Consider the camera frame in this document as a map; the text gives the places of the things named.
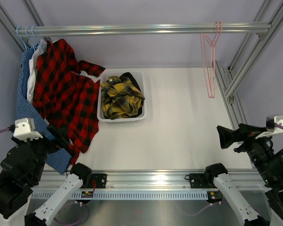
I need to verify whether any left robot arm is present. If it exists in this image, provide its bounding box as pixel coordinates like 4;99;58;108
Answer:
0;123;92;226

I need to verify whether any slotted white cable duct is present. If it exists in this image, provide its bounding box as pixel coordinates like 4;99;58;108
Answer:
31;190;208;201

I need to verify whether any left frame post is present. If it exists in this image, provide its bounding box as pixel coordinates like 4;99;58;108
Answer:
0;0;44;51

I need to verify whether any red black plaid shirt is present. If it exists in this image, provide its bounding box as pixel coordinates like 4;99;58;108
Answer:
33;39;105;165

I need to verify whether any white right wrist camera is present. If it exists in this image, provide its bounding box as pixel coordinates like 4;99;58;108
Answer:
255;114;283;139

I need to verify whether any aluminium hanging rail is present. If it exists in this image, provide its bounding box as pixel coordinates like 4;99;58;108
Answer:
16;22;272;38

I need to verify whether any frame post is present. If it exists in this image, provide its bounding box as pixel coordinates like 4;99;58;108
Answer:
0;0;44;51
215;0;283;129

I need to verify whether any black mounting plate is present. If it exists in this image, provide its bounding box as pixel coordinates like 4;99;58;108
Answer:
184;172;218;189
81;173;107;189

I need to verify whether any yellow plaid shirt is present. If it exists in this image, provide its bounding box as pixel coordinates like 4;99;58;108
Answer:
100;72;145;120

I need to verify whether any right frame post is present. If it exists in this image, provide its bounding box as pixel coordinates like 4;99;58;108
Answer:
215;0;283;129

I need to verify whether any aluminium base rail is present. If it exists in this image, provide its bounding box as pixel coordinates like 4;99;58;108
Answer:
32;170;272;190

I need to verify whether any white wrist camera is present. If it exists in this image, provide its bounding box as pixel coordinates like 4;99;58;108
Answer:
255;114;283;139
13;118;43;142

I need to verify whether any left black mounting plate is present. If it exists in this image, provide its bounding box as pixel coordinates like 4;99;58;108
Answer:
81;173;107;189

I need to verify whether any white plastic basket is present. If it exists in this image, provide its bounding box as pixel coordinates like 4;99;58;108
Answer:
97;70;147;123

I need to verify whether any blue checked shirt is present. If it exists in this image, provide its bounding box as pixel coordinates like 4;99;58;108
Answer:
16;49;72;175

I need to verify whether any blue wire hanger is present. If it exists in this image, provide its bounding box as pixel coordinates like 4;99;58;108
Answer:
16;25;31;50
25;25;38;52
31;25;41;52

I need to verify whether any white shirt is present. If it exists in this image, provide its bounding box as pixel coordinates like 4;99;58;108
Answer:
26;39;47;103

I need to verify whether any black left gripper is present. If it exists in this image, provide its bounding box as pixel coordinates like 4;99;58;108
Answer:
13;125;69;183

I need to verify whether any pink wire hanger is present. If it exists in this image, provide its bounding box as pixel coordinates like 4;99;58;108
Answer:
200;21;221;98
204;21;224;98

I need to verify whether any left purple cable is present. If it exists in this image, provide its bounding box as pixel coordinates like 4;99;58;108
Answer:
0;127;89;226

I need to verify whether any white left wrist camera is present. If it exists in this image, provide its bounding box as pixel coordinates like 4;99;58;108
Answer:
13;118;43;142

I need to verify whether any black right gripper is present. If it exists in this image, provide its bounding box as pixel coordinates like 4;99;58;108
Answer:
217;122;279;185

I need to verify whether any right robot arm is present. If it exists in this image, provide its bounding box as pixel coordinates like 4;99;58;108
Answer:
204;124;283;226

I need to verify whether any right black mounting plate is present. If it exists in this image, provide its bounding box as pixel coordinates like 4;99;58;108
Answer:
184;172;218;189

